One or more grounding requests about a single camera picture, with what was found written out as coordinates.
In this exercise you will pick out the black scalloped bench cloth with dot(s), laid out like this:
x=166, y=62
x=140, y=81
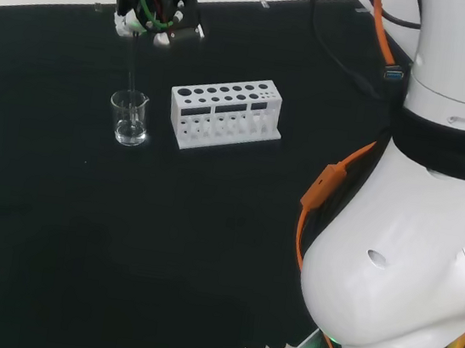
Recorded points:
x=80, y=227

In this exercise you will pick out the clear tape strip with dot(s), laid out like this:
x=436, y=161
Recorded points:
x=264, y=4
x=361, y=11
x=96, y=6

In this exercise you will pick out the small clear glass beaker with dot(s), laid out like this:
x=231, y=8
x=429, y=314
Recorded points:
x=129, y=130

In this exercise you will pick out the white test tube rack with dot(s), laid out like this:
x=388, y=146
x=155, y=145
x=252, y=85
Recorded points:
x=223, y=115

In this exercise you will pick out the clear glass rod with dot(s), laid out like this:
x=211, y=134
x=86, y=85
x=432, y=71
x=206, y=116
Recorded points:
x=133, y=71

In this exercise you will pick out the blue usb connector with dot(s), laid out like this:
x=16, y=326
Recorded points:
x=393, y=73

